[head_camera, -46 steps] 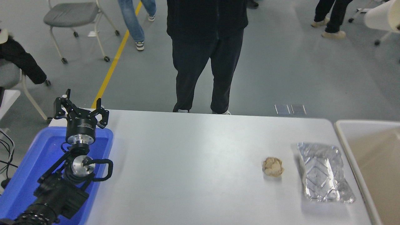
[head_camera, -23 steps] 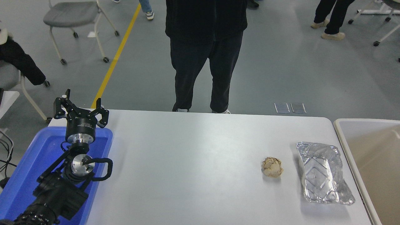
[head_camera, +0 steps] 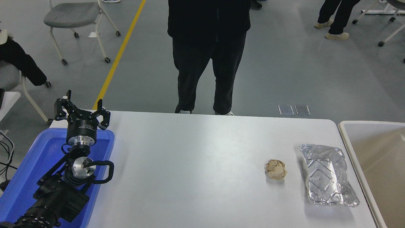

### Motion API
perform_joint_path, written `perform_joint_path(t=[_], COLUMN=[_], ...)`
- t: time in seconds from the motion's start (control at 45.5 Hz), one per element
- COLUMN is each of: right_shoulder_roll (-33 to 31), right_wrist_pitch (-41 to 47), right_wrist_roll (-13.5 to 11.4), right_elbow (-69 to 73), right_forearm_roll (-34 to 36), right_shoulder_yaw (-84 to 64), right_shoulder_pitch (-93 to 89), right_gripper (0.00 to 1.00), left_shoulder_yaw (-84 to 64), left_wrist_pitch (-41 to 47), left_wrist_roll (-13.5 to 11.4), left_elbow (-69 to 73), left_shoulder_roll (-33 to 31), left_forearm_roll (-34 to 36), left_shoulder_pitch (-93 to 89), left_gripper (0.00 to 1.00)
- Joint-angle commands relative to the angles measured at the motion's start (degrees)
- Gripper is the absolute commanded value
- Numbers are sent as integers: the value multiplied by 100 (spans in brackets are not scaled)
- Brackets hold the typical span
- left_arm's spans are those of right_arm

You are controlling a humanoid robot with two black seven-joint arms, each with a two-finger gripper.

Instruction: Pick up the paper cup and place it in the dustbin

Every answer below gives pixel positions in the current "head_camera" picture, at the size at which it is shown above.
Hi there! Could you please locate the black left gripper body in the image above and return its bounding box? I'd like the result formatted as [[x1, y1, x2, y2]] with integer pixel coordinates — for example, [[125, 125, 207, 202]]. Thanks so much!
[[66, 111, 98, 140]]

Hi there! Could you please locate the small white table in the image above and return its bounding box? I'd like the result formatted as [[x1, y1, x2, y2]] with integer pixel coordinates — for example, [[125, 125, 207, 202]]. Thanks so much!
[[0, 92, 20, 121]]

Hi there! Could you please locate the grey chair with white legs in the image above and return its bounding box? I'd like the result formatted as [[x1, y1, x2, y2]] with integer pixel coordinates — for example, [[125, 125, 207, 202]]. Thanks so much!
[[0, 60, 53, 124]]

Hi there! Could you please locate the blue plastic tray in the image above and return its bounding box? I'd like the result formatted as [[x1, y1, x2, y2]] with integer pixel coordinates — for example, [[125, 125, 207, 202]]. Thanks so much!
[[0, 128, 115, 228]]

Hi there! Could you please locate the black jacket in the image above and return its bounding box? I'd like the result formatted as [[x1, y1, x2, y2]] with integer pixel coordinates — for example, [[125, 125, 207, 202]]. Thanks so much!
[[0, 29, 48, 86]]

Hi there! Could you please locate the grey seat wheeled chair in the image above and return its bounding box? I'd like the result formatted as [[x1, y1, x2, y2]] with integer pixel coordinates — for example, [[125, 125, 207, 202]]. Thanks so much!
[[43, 0, 121, 66]]

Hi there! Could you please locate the crumpled tan paper ball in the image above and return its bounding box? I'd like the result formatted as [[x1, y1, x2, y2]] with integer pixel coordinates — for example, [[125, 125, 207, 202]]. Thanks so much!
[[265, 159, 287, 181]]

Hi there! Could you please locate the clear floor plate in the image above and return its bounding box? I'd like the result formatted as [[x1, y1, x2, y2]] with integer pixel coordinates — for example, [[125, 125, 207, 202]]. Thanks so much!
[[278, 104, 294, 116], [295, 104, 311, 116]]

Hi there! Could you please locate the crumpled silver foil tray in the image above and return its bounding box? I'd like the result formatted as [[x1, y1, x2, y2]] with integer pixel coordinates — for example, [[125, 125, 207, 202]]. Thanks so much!
[[300, 143, 360, 208]]

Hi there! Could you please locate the large pale bin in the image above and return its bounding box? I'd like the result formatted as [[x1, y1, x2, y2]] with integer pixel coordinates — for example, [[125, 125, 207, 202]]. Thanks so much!
[[338, 120, 405, 228]]

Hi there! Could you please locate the white wheeled chair base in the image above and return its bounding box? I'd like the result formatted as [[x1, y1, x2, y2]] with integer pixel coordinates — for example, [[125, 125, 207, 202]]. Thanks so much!
[[352, 0, 405, 47]]

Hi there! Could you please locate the black cable bundle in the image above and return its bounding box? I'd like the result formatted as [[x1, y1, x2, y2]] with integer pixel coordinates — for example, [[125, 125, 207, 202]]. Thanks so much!
[[0, 131, 15, 191]]

